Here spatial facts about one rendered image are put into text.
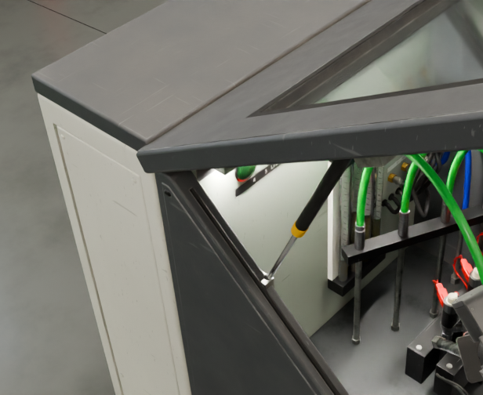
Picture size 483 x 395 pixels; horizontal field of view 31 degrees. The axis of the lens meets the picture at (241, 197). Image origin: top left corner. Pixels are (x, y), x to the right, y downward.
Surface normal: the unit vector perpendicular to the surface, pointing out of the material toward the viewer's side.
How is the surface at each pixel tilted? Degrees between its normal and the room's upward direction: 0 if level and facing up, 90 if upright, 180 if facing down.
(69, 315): 0
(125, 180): 90
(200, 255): 90
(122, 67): 0
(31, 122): 0
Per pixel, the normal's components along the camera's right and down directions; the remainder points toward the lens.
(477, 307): -0.12, -0.14
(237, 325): -0.68, 0.51
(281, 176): 0.73, 0.42
